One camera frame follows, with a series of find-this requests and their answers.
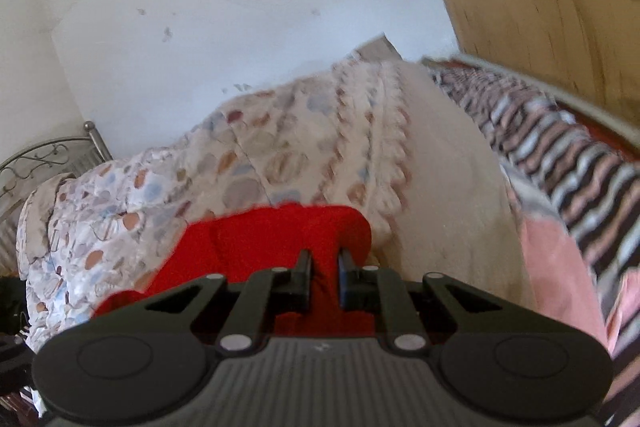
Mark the red knitted sweater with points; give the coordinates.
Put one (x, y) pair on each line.
(280, 237)

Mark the metal bed headboard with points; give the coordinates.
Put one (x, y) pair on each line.
(35, 162)

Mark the floral patterned quilt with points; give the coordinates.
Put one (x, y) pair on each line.
(320, 147)

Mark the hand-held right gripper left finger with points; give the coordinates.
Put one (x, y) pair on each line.
(303, 274)

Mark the striped blanket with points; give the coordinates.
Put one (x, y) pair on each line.
(560, 167)

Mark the pink cloth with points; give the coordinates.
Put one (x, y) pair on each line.
(560, 267)

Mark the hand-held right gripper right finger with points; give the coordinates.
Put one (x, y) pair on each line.
(346, 274)

